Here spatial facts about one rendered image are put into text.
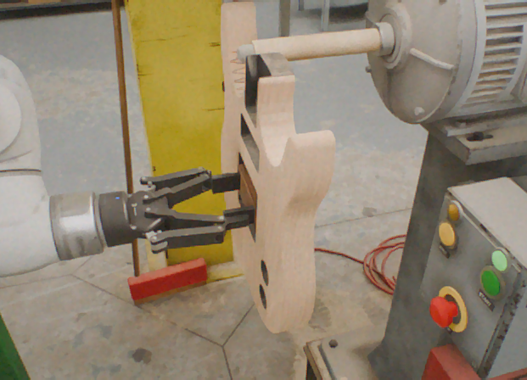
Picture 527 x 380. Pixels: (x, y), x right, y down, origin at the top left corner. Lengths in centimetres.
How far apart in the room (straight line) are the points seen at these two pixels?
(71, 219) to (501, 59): 59
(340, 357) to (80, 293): 111
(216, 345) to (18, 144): 132
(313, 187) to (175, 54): 114
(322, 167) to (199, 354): 141
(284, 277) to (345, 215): 180
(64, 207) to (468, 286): 52
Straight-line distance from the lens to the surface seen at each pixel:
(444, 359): 115
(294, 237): 61
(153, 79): 164
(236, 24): 74
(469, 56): 70
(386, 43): 75
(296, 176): 52
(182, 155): 178
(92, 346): 197
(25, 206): 70
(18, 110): 69
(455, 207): 67
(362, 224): 239
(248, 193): 73
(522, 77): 77
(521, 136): 85
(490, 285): 65
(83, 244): 71
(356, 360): 149
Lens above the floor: 150
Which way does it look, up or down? 36 degrees down
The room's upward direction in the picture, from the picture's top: straight up
